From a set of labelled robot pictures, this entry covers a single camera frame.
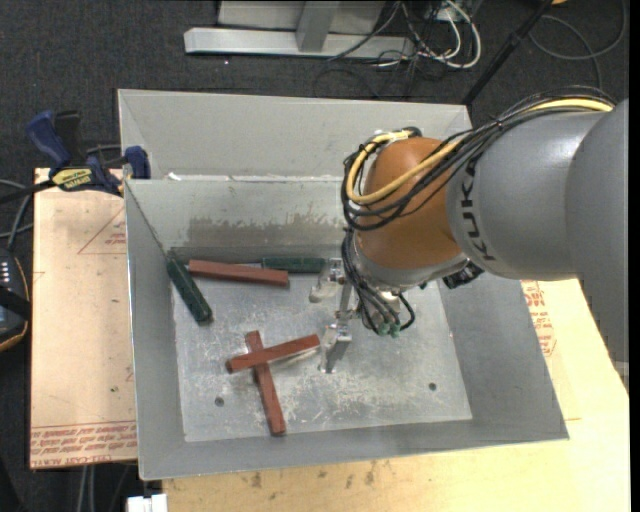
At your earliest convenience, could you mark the dark green flat block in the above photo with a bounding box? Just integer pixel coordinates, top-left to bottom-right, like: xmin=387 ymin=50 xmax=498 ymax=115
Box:
xmin=261 ymin=255 xmax=327 ymax=275
xmin=165 ymin=256 xmax=214 ymax=323

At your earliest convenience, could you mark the grey metal bin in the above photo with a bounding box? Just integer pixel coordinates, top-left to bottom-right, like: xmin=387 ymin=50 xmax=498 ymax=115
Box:
xmin=117 ymin=88 xmax=570 ymax=482

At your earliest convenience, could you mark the black cylinder on white bracket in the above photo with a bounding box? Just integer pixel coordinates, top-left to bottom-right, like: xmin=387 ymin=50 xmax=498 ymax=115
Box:
xmin=441 ymin=258 xmax=485 ymax=291

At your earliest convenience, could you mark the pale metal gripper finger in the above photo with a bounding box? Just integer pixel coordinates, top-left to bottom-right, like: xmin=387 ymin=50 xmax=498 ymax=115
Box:
xmin=308 ymin=258 xmax=344 ymax=305
xmin=318 ymin=322 xmax=353 ymax=375

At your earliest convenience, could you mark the red-brown flat block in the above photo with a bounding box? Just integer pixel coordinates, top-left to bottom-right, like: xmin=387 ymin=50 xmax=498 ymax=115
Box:
xmin=244 ymin=329 xmax=288 ymax=437
xmin=187 ymin=258 xmax=291 ymax=289
xmin=224 ymin=333 xmax=322 ymax=375

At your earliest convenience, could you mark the brown cardboard board red print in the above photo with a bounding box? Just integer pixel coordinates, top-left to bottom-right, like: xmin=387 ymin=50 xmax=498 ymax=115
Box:
xmin=28 ymin=167 xmax=584 ymax=471

